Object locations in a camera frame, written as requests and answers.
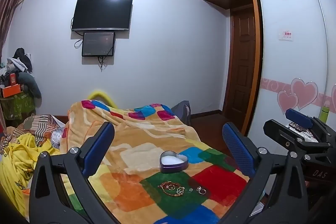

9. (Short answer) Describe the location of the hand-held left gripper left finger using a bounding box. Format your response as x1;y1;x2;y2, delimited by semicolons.
29;122;124;224

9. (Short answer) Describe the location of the grey backpack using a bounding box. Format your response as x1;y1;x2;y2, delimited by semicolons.
171;101;192;126

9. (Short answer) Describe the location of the white pink sticker label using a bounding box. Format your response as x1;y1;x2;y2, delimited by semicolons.
278;29;294;41

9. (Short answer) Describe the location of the yellow cloth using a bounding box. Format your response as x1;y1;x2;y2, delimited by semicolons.
0;132;61;214

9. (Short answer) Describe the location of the striped brown curtain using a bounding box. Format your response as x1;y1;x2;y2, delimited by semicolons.
0;0;32;56

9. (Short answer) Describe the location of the green bottle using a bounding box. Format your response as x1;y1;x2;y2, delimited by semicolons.
318;106;330;124

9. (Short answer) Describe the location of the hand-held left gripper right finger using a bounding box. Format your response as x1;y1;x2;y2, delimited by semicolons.
222;122;308;224

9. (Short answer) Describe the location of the striped patchwork cloth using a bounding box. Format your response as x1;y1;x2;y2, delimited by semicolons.
7;114;69;147

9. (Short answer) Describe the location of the black wall television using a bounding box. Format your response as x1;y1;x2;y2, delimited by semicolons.
71;0;133;31

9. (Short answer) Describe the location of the orange box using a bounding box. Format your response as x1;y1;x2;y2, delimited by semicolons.
2;84;21;98

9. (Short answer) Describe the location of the brown wooden door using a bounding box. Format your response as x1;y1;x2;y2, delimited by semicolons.
223;5;257;133

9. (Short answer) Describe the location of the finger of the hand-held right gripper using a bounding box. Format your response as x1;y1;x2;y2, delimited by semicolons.
263;119;331;157
286;109;319;132

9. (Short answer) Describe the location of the pile of clothes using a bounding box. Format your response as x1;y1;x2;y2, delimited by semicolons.
0;48;33;88

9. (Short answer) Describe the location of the purple heart-shaped tin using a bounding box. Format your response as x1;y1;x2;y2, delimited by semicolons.
159;151;189;174

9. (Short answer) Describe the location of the colourful checked fleece blanket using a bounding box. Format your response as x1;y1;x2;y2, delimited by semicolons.
59;99;250;224

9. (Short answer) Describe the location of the beaded bracelet with red cord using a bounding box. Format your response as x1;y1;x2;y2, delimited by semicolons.
158;181;185;197

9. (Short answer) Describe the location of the green printed bag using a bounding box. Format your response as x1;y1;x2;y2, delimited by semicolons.
0;93;36;120

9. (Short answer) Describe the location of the small black wall monitor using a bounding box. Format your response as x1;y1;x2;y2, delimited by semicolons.
81;31;116;57

